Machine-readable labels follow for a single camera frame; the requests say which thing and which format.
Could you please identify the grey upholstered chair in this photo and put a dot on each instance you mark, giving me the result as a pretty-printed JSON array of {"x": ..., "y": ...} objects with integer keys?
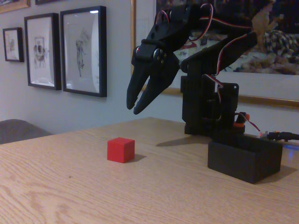
[{"x": 18, "y": 130}]

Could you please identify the small controller circuit board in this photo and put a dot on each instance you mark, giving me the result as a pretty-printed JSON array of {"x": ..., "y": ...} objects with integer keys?
[{"x": 262, "y": 135}]

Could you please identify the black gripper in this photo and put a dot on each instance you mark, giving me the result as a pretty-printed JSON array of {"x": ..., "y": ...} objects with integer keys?
[{"x": 143, "y": 70}]

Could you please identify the dark framed picture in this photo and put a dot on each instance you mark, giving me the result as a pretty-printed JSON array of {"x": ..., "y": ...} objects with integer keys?
[{"x": 46, "y": 1}]

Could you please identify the gold framed picture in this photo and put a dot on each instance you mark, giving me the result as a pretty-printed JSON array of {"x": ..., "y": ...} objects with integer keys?
[{"x": 11, "y": 5}]

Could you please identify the small black framed drawing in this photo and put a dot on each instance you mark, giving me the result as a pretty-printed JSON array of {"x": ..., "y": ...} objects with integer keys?
[{"x": 12, "y": 44}]

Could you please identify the red cube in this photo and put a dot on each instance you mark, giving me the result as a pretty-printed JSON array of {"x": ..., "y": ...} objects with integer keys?
[{"x": 119, "y": 149}]

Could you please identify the black box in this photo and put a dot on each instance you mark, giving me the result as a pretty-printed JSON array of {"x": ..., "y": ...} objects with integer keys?
[{"x": 243, "y": 163}]

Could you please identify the large black framed drawing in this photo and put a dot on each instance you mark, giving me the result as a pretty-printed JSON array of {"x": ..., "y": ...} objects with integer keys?
[{"x": 81, "y": 51}]

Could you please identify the medium black framed drawing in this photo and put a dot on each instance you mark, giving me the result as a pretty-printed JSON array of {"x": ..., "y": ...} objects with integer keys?
[{"x": 39, "y": 51}]

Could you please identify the large gold framed painting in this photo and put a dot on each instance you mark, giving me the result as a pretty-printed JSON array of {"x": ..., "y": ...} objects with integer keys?
[{"x": 275, "y": 58}]

